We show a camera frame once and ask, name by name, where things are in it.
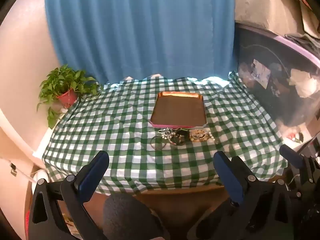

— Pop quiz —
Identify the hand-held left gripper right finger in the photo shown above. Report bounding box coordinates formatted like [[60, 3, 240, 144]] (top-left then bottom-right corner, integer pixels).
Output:
[[190, 151, 293, 240]]

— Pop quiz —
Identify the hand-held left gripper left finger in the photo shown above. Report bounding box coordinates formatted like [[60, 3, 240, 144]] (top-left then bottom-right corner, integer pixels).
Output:
[[29, 151, 110, 240]]

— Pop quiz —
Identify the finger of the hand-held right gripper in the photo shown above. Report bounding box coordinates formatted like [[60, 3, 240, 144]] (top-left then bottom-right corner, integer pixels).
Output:
[[279, 144, 320, 198]]

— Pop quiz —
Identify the wooden bead bracelet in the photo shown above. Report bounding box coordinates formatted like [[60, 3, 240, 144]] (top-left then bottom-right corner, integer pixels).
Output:
[[189, 129, 209, 142]]

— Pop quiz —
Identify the black and green watch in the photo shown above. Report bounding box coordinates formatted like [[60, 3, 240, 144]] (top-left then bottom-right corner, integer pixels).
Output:
[[170, 128, 191, 146]]

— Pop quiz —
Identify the thin gold bangle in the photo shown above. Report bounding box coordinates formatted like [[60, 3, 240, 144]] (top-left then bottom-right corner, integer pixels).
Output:
[[150, 135, 166, 150]]

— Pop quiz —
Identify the pink bead bracelet with charm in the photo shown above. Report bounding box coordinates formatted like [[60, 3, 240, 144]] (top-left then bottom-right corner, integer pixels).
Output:
[[158, 128, 176, 140]]

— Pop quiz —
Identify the copper tray with pink rim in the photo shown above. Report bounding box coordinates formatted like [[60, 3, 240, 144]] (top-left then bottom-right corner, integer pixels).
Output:
[[150, 91, 207, 128]]

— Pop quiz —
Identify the green checkered tablecloth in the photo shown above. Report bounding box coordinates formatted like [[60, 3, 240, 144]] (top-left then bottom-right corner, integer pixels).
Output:
[[41, 70, 288, 197]]

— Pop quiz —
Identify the clear storage bin purple lid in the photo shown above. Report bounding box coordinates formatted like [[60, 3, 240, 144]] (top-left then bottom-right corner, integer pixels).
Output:
[[235, 21, 320, 128]]

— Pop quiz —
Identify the dark fuzzy microphone cover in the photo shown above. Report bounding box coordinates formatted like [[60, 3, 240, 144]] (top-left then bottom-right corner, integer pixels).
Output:
[[102, 193, 162, 240]]

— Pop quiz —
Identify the white cloth in bin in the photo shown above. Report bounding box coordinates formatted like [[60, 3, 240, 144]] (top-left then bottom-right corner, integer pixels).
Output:
[[288, 68, 320, 98]]

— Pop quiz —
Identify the potted green plant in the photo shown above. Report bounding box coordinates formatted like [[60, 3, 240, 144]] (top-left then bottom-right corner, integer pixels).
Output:
[[37, 64, 101, 130]]

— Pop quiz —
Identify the paper label on bin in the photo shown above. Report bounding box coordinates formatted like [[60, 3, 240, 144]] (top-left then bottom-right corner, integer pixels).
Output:
[[251, 59, 272, 89]]

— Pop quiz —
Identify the blue curtain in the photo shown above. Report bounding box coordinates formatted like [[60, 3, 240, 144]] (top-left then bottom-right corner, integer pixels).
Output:
[[44, 0, 236, 84]]

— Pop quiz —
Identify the grey fabric bag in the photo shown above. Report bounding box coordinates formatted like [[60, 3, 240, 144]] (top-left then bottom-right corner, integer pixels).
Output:
[[233, 0, 320, 39]]

